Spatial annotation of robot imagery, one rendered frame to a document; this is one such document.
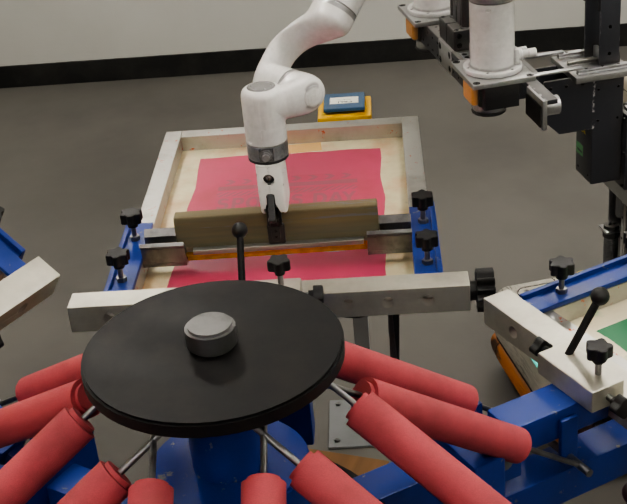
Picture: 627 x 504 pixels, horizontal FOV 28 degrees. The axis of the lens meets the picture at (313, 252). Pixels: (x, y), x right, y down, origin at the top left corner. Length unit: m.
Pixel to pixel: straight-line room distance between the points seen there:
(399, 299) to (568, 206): 2.59
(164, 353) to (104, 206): 3.49
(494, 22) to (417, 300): 0.77
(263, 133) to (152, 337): 0.80
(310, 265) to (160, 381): 0.98
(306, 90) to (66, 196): 2.93
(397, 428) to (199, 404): 0.24
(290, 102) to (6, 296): 0.61
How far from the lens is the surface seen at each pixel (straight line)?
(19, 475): 1.53
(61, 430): 1.52
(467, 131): 5.30
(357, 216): 2.32
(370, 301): 2.11
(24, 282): 2.04
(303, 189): 2.67
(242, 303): 1.55
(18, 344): 4.16
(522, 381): 3.50
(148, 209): 2.58
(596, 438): 1.95
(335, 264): 2.37
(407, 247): 2.34
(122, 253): 2.28
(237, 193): 2.68
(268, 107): 2.22
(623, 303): 2.23
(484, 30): 2.67
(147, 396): 1.41
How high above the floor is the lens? 2.11
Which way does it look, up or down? 28 degrees down
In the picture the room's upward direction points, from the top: 5 degrees counter-clockwise
